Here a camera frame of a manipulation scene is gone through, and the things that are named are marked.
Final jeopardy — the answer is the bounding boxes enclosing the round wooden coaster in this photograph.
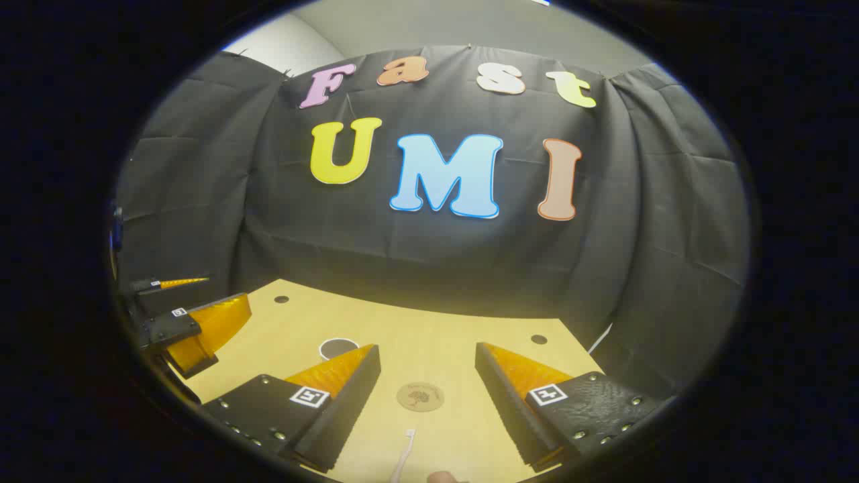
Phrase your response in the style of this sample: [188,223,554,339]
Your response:
[396,382,446,412]

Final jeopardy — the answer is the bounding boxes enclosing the white toothbrush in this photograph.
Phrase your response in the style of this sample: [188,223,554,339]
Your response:
[393,429,417,483]

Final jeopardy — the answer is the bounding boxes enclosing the wooden desktop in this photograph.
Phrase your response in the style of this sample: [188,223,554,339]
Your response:
[168,278,605,483]

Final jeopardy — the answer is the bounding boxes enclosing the white cup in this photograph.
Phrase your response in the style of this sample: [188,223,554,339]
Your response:
[318,337,361,362]

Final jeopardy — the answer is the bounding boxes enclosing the black backdrop cloth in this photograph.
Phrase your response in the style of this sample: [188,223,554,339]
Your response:
[113,44,752,403]

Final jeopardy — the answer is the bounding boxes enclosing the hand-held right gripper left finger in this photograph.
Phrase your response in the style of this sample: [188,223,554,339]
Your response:
[201,343,382,474]

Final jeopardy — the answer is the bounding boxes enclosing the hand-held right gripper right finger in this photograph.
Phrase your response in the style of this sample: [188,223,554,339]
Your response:
[474,341,676,469]

